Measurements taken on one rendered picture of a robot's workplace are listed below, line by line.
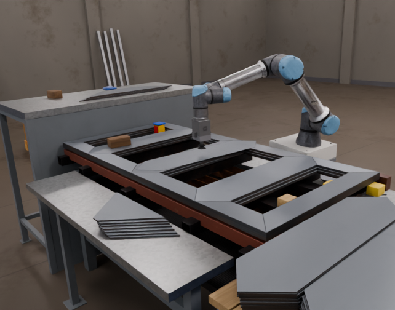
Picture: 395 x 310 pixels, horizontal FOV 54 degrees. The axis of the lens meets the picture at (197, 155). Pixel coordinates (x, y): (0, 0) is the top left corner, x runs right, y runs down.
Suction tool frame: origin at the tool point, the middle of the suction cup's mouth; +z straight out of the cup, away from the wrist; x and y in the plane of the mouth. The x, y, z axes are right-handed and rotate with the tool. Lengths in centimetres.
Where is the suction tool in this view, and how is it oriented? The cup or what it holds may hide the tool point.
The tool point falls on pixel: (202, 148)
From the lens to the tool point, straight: 197.7
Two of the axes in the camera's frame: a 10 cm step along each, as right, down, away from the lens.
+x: 8.9, -1.7, 4.3
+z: 0.4, 9.5, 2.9
